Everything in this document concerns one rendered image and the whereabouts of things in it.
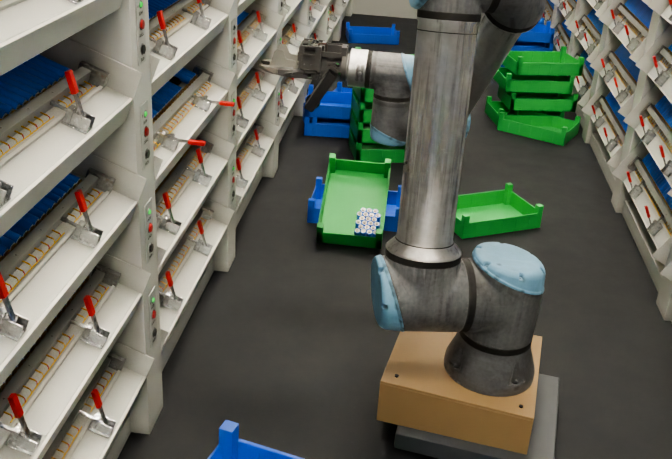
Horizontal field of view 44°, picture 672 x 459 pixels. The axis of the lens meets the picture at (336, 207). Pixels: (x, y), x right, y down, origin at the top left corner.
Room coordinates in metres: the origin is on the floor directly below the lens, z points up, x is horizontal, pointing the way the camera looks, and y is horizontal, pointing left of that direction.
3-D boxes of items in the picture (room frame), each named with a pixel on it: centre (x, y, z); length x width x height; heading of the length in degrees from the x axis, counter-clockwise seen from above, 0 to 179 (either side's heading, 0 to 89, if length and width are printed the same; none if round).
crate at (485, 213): (2.51, -0.50, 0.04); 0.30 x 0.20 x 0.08; 114
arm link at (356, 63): (1.94, -0.03, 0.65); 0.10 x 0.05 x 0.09; 175
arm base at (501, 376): (1.46, -0.35, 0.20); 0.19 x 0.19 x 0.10
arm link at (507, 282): (1.46, -0.34, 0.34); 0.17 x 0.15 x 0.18; 98
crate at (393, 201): (2.49, -0.07, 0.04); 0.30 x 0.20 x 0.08; 85
